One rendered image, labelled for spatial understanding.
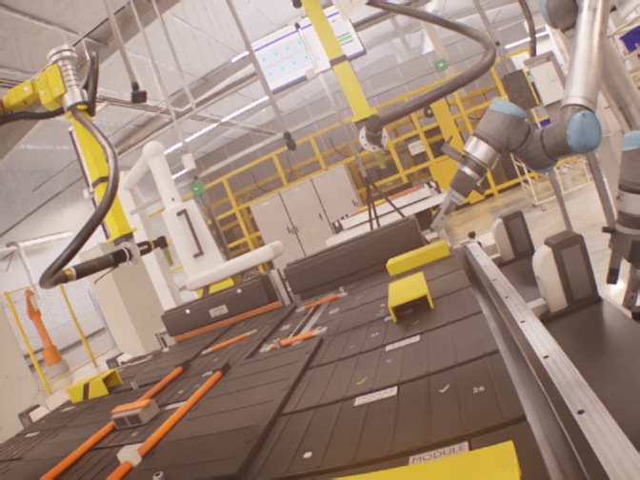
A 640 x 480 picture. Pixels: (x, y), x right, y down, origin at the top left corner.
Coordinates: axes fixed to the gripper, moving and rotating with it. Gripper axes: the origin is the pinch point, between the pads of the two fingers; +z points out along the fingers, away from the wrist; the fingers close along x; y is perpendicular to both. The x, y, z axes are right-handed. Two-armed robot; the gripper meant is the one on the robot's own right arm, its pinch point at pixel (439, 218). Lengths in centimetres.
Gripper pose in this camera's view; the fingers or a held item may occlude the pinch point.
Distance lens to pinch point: 110.3
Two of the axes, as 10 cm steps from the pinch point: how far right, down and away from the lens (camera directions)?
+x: 2.9, -1.9, 9.4
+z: -5.0, 8.1, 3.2
